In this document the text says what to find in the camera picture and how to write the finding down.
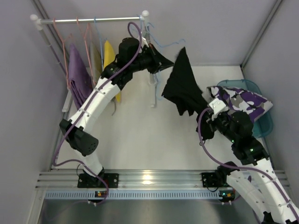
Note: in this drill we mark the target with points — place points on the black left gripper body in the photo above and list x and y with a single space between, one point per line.
153 61

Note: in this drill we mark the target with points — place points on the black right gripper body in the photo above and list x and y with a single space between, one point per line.
208 124

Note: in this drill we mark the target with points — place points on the purple camouflage trousers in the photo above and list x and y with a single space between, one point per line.
241 100

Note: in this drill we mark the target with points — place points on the black trousers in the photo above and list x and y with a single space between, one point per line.
181 87

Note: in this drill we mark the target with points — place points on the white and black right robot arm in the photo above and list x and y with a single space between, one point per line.
255 180

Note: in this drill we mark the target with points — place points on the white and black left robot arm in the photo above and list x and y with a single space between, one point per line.
133 56

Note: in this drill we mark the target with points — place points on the yellow trousers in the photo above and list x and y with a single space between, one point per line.
109 57

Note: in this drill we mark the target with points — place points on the grey trousers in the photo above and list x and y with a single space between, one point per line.
96 61

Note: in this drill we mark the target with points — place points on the teal plastic bin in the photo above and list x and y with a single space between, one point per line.
264 125

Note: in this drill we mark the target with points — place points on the white and metal clothes rack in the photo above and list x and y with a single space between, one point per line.
40 23

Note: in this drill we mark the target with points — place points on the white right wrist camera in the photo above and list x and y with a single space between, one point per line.
218 106

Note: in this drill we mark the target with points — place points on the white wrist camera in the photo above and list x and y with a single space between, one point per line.
146 38
218 106

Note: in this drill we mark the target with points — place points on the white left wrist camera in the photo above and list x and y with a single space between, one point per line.
146 38

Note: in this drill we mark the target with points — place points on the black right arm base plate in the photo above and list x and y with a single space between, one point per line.
213 180

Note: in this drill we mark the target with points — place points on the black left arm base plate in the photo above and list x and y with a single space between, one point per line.
87 181

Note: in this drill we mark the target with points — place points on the aluminium mounting rail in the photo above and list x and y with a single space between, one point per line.
133 184

